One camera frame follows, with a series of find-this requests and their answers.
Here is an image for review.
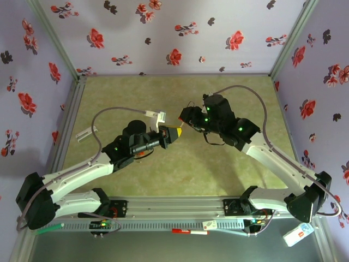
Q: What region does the grey slotted cable duct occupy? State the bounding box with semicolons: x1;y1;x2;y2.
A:
35;219;246;233

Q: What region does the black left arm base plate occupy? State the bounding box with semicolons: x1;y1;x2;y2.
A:
78;200;128;218

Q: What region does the green tube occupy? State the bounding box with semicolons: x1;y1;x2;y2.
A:
35;222;65;235

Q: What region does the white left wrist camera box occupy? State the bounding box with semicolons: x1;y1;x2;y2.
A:
146;110;167;134

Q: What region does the aluminium frame bar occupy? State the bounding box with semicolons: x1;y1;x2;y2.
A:
9;218;38;262
310;218;338;262

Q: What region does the aluminium side rail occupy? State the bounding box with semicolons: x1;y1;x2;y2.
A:
40;76;87;199

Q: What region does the thin aluminium table edge rail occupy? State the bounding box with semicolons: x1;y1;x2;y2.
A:
79;72;273;79

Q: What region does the wide aluminium mounting rail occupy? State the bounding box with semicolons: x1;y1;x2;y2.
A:
26;195;327;219

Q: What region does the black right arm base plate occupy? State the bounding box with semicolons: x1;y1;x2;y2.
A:
222;198;273;217

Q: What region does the red white marker pen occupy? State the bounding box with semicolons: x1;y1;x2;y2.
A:
171;228;210;236

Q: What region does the aluminium corner post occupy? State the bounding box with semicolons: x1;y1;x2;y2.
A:
268;0;320;80
26;0;81;80

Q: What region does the thin black right gripper cable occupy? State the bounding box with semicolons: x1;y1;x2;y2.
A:
203;133;226;146

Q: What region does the white box with red label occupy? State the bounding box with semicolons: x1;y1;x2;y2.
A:
282;221;315;248

